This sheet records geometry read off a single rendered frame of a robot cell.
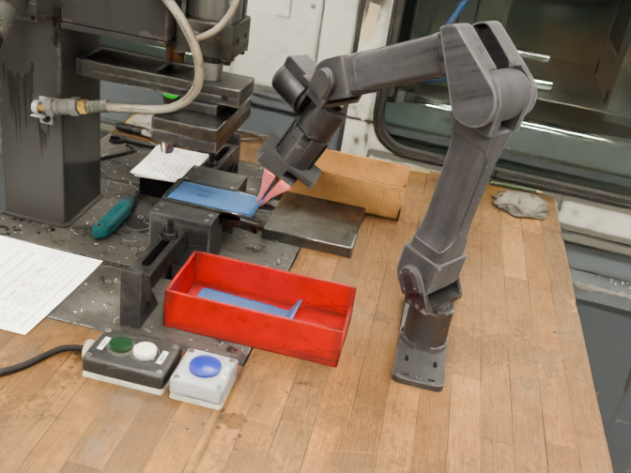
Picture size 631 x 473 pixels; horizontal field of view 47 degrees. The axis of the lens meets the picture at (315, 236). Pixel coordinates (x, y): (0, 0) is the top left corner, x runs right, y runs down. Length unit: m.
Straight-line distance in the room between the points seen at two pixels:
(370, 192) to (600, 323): 0.76
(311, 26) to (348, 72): 0.72
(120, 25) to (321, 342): 0.53
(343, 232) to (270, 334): 0.36
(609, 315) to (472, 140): 1.07
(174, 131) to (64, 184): 0.25
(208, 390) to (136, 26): 0.52
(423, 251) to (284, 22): 0.90
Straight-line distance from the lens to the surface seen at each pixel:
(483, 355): 1.10
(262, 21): 1.77
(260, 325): 0.99
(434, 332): 1.04
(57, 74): 1.18
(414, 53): 0.96
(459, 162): 0.93
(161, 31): 1.09
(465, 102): 0.89
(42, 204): 1.29
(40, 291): 1.12
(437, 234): 0.97
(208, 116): 1.11
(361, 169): 1.51
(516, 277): 1.33
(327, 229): 1.30
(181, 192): 1.21
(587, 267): 1.84
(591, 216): 1.76
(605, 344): 1.95
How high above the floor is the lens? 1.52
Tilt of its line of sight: 28 degrees down
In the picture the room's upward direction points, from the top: 9 degrees clockwise
